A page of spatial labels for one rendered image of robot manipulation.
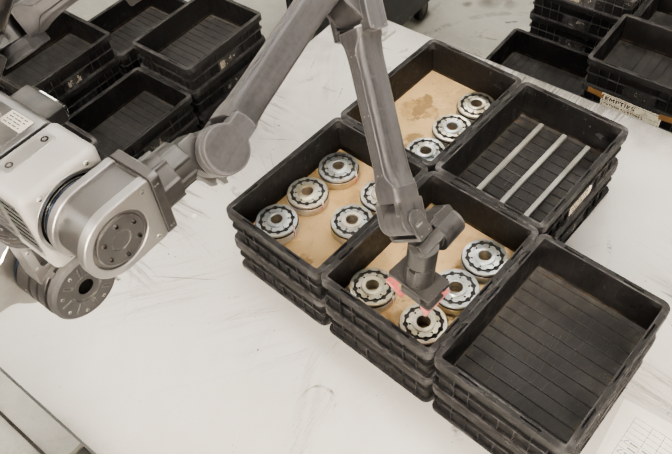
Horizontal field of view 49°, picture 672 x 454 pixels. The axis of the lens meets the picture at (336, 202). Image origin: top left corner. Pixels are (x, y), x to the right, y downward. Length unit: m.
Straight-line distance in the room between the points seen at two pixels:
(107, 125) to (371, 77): 1.73
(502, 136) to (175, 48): 1.44
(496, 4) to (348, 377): 2.57
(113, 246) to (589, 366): 1.00
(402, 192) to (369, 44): 0.26
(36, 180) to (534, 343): 1.04
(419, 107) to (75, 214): 1.24
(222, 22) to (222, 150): 1.98
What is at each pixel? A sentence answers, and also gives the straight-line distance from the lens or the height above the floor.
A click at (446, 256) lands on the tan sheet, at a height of 0.83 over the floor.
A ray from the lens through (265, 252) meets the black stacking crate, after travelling 1.72.
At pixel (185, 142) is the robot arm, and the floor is 1.48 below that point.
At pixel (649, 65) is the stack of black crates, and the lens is 2.85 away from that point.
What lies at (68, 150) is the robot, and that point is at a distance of 1.08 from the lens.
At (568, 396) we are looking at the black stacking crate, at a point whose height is 0.83.
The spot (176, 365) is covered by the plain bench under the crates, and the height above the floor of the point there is 0.70.
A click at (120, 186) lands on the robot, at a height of 1.50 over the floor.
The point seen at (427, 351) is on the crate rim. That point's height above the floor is 0.93.
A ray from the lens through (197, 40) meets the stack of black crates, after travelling 2.98.
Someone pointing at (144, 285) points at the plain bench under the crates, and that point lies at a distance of 1.94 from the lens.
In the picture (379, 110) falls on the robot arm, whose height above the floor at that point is 1.35.
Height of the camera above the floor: 2.22
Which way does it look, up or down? 50 degrees down
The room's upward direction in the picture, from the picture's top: 6 degrees counter-clockwise
